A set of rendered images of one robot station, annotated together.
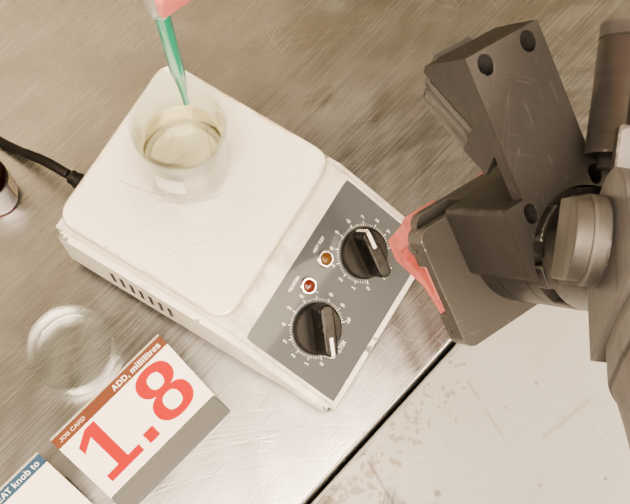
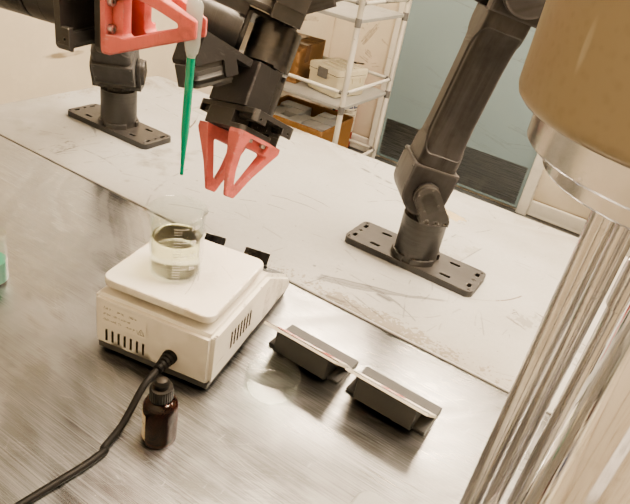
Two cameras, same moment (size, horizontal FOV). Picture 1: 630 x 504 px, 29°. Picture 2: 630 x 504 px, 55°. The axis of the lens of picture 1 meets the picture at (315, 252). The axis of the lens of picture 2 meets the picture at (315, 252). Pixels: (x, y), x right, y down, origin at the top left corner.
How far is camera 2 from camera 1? 71 cm
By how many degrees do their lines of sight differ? 63
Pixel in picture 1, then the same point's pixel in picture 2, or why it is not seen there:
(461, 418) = (278, 257)
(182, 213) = (205, 272)
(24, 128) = (104, 424)
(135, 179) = (184, 288)
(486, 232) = (260, 83)
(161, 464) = (327, 348)
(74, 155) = (129, 395)
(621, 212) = not seen: outside the picture
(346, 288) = not seen: hidden behind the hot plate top
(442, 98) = (205, 71)
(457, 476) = (305, 260)
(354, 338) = not seen: hidden behind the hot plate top
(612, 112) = (230, 14)
